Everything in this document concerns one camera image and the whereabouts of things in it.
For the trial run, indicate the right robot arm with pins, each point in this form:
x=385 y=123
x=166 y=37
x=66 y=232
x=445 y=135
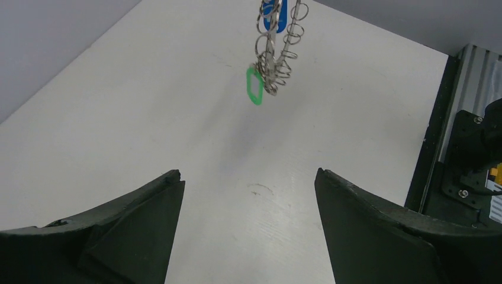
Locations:
x=474 y=148

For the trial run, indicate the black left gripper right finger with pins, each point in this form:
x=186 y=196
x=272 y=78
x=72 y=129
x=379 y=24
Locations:
x=373 y=240

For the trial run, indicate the blue key tag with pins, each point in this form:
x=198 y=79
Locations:
x=274 y=15

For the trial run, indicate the green key tag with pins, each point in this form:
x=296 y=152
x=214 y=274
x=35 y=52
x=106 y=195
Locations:
x=254 y=85

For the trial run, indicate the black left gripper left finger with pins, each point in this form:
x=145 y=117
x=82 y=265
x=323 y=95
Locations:
x=126 y=240

